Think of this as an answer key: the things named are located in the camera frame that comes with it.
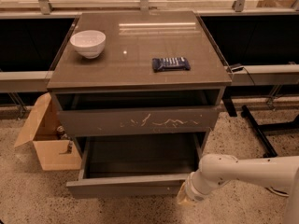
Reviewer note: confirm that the black metal stand base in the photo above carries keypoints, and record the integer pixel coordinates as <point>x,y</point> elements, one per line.
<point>263,130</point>

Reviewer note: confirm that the covered gripper body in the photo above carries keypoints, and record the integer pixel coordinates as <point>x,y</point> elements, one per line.
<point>191,190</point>

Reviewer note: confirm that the blue snack packet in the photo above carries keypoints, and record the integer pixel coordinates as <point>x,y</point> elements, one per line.
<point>170,64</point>

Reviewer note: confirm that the black power adapter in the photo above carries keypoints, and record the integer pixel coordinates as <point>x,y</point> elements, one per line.
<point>235,67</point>

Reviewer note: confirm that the white ceramic bowl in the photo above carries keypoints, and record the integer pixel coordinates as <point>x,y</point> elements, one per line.
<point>88,43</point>

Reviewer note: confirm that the grey drawer cabinet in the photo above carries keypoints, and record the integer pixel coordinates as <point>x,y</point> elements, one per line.
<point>122,75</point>

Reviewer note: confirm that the grey drawer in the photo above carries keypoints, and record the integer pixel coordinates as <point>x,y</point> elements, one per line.
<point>136,165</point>
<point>130,121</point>

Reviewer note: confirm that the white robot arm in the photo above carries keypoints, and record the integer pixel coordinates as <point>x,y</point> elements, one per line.
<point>216,170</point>

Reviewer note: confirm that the brown cardboard box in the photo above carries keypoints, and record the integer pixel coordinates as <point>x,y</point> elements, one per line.
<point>40,130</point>

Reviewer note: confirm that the bottles in cardboard box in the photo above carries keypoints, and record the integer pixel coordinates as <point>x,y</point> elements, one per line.
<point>62,135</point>

